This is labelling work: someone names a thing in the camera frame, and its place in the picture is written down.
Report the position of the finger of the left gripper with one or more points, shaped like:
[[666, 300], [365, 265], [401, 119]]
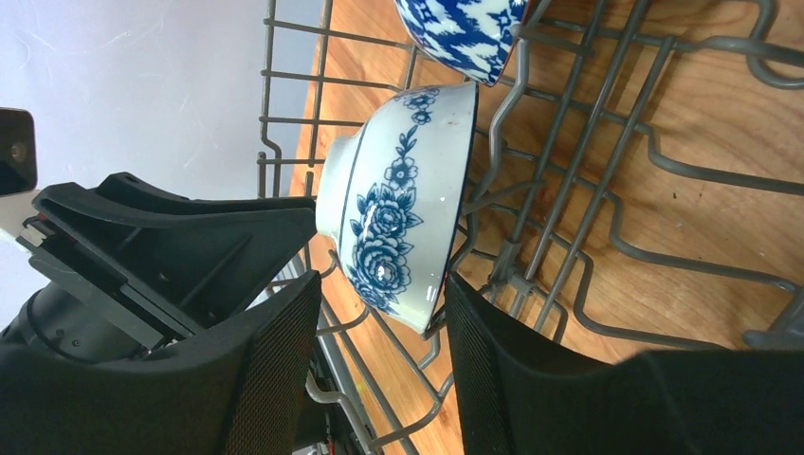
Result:
[[146, 266]]

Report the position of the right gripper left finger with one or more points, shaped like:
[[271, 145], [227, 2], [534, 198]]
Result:
[[236, 388]]

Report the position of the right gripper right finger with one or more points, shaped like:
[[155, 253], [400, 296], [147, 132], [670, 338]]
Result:
[[519, 392]]

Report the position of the blue floral white bowl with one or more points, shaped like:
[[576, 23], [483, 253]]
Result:
[[390, 197]]

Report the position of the grey wire dish rack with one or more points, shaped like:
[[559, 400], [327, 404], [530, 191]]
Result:
[[636, 184]]

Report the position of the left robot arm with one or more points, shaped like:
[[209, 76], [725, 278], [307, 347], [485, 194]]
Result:
[[64, 338]]

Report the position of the blue zigzag pattern bowl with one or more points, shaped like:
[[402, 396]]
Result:
[[472, 37]]

